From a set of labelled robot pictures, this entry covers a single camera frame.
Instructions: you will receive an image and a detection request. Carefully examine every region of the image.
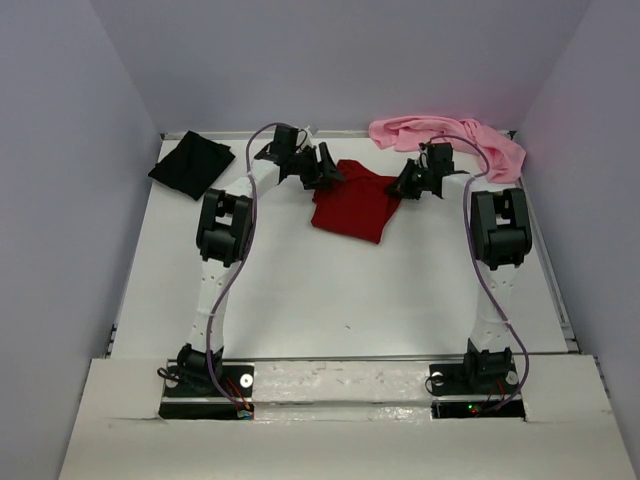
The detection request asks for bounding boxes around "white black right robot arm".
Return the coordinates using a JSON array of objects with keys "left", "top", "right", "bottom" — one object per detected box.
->
[{"left": 386, "top": 135, "right": 533, "bottom": 398}]

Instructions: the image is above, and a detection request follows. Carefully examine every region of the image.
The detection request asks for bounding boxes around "black folded t shirt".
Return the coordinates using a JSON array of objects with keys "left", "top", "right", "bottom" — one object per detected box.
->
[{"left": 148, "top": 131, "right": 236, "bottom": 200}]

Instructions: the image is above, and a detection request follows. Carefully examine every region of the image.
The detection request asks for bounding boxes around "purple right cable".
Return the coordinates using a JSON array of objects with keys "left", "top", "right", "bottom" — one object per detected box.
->
[{"left": 418, "top": 132, "right": 531, "bottom": 411}]

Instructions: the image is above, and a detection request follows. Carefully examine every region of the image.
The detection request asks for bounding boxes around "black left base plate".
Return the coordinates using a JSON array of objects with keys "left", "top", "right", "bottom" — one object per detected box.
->
[{"left": 156, "top": 362, "right": 255, "bottom": 421}]

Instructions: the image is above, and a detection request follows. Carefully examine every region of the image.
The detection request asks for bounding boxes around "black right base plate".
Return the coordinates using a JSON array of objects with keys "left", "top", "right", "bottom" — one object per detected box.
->
[{"left": 425, "top": 363, "right": 525, "bottom": 420}]

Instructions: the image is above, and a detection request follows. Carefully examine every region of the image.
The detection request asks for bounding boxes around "red t shirt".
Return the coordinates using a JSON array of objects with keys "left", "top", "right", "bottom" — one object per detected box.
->
[{"left": 311, "top": 159, "right": 401, "bottom": 244}]

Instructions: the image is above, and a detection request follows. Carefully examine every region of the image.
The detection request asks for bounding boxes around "pink t shirt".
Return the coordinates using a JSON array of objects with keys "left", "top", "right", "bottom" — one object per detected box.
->
[{"left": 368, "top": 115, "right": 526, "bottom": 184}]

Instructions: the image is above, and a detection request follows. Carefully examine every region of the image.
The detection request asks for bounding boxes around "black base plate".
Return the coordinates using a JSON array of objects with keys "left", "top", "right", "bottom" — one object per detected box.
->
[
  {"left": 156, "top": 362, "right": 255, "bottom": 421},
  {"left": 425, "top": 363, "right": 525, "bottom": 420}
]

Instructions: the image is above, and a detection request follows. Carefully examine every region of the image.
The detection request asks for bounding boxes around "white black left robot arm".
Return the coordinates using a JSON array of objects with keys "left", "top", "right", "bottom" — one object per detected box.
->
[{"left": 176, "top": 122, "right": 345, "bottom": 402}]

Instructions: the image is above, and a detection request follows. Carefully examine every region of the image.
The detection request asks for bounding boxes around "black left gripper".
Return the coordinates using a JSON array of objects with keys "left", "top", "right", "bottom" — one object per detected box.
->
[{"left": 286, "top": 142, "right": 343, "bottom": 190}]

